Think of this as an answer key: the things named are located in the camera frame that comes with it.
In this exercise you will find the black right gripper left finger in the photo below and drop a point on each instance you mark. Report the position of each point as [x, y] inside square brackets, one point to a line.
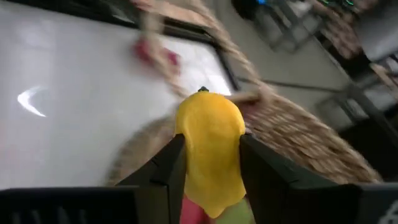
[149, 193]

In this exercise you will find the black device with blue light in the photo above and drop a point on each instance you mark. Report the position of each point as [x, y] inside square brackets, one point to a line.
[245, 7]

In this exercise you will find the red grape bunch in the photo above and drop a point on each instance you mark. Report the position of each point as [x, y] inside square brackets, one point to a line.
[143, 51]

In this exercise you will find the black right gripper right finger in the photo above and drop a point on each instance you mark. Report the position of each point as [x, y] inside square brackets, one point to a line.
[280, 193]

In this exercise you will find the yellow mango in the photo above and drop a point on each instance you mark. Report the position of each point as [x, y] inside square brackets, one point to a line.
[211, 140]

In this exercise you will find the red fruits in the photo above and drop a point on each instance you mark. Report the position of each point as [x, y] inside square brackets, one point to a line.
[192, 213]

